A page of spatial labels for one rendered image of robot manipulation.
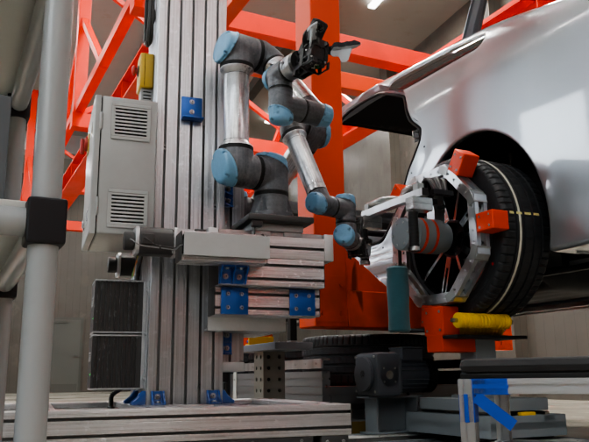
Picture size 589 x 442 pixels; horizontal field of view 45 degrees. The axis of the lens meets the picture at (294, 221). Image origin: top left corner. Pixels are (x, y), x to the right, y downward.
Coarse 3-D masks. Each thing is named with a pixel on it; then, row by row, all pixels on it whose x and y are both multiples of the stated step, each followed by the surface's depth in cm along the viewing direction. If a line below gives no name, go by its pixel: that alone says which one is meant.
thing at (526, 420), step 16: (416, 416) 282; (432, 416) 273; (448, 416) 264; (480, 416) 256; (512, 416) 249; (528, 416) 252; (544, 416) 256; (560, 416) 259; (432, 432) 272; (448, 432) 264; (480, 432) 248; (496, 432) 245; (512, 432) 248; (528, 432) 251; (544, 432) 254; (560, 432) 257
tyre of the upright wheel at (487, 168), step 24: (432, 168) 298; (480, 168) 270; (504, 168) 276; (504, 192) 261; (528, 192) 267; (528, 216) 261; (504, 240) 255; (528, 240) 259; (504, 264) 256; (528, 264) 261; (480, 288) 264; (504, 288) 261; (528, 288) 265; (480, 312) 269; (504, 312) 273
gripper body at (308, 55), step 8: (320, 40) 200; (304, 48) 201; (312, 48) 198; (320, 48) 200; (328, 48) 202; (296, 56) 207; (304, 56) 200; (312, 56) 198; (320, 56) 200; (296, 64) 207; (304, 64) 200; (312, 64) 199; (320, 64) 200; (328, 64) 201; (296, 72) 206; (304, 72) 204; (312, 72) 203; (320, 72) 203
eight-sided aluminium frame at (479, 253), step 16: (416, 176) 293; (432, 176) 283; (448, 176) 274; (464, 192) 264; (480, 192) 263; (400, 208) 302; (480, 208) 263; (480, 240) 256; (400, 256) 300; (480, 256) 256; (464, 272) 260; (480, 272) 261; (416, 288) 293; (464, 288) 267; (416, 304) 284; (432, 304) 276; (448, 304) 275
